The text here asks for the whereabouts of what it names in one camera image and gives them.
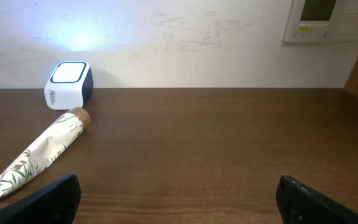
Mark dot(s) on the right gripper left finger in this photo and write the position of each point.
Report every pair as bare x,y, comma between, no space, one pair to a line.
56,203

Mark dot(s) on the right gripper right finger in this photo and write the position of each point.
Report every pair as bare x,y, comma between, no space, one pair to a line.
300,204

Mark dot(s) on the white barcode scanner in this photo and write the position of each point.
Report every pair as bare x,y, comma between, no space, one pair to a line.
70,85

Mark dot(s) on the white wall control panel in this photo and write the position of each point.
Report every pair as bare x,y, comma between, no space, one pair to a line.
318,21

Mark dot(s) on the white floral cream tube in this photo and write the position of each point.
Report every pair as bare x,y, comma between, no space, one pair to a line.
43,151

